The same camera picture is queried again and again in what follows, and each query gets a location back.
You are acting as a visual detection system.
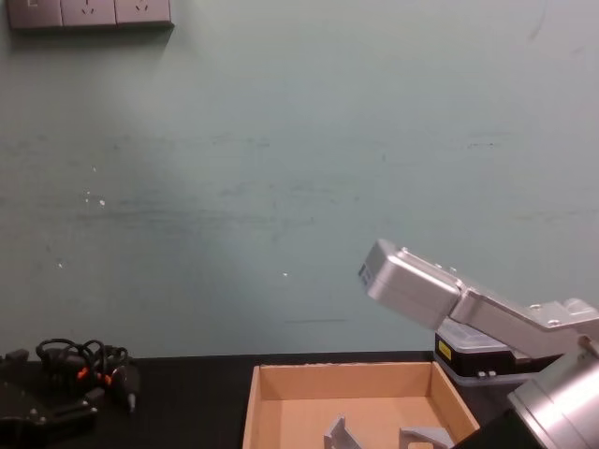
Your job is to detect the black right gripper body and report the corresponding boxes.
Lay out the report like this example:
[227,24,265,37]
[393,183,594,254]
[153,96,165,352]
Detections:
[452,410,535,449]

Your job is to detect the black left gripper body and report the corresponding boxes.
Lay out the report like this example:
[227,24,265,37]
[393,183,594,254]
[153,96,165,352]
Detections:
[0,381,53,449]

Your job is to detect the clear plastic case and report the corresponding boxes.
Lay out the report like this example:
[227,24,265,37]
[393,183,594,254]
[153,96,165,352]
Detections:
[433,319,547,389]

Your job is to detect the black table cloth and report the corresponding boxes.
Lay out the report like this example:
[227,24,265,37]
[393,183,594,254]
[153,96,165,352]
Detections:
[0,351,599,449]

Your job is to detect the shallow brown cardboard tray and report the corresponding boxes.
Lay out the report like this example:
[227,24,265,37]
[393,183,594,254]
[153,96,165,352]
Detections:
[241,360,482,449]

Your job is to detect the black corded tool orange parts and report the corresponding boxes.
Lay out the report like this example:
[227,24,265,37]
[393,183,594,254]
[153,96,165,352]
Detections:
[36,338,141,415]

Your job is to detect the grey wall switch plate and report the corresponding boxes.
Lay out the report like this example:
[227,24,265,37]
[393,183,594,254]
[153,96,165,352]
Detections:
[6,0,64,30]

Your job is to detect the grey wall socket plate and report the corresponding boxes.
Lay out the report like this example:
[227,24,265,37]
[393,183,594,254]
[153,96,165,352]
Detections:
[61,0,117,28]
[114,0,175,27]

